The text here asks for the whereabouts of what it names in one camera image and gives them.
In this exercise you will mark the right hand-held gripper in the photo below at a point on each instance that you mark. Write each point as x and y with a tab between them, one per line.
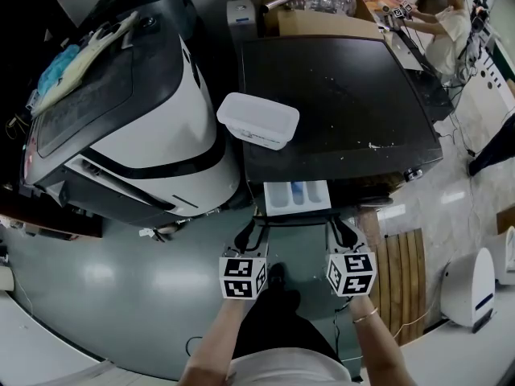
350	276

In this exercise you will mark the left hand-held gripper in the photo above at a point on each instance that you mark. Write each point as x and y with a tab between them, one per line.
241	278

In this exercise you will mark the white detergent drawer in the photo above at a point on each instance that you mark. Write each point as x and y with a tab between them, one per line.
277	205

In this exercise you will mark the person's left forearm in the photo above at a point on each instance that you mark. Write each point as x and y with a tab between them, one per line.
213	344

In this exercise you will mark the person's right forearm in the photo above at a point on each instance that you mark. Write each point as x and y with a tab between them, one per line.
378	346

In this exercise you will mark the brown flat board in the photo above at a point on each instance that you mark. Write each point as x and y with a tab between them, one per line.
368	227

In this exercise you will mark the person's black shoe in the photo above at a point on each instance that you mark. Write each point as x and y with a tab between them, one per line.
277	276

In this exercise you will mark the wooden slat platform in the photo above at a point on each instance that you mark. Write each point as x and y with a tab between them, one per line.
398	284

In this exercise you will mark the person's black trousers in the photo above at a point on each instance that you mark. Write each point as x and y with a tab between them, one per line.
281	328

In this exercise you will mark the white plastic scrap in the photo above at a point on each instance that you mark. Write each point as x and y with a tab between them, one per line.
147	232

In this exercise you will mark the white plastic lidded container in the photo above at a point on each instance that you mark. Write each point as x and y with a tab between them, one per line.
257	117

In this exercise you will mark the person's white shirt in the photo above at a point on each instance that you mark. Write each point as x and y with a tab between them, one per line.
289	370

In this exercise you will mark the white rounded toilet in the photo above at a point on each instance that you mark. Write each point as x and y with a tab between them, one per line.
466	288

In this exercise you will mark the large white and grey appliance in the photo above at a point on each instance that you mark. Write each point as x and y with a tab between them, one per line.
161	143

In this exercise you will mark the black washing machine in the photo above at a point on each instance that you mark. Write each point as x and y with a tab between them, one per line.
342	95

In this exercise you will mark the black power adapter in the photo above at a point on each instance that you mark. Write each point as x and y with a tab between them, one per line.
471	152

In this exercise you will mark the white toilet with raised lid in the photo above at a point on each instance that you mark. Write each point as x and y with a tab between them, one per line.
507	255

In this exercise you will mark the black low appliance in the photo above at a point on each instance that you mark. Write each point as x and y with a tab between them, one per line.
426	87

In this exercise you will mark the dark low shelf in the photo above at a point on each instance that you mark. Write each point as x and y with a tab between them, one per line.
60	225

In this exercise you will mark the open brown cardboard box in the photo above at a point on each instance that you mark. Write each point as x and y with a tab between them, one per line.
322	24

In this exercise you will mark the white appliance with knobs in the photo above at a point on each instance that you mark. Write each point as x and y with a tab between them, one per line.
491	79

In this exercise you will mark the grey white box unit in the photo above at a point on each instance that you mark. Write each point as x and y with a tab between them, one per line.
241	14

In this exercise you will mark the orange cloth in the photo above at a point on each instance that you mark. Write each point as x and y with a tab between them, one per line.
380	3

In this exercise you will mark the metal tube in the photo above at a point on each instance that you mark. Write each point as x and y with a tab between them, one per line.
281	1

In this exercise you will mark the cream plastic panel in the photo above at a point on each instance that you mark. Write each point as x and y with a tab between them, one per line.
92	50

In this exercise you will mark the blue cloth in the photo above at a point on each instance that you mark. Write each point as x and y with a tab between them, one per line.
56	71

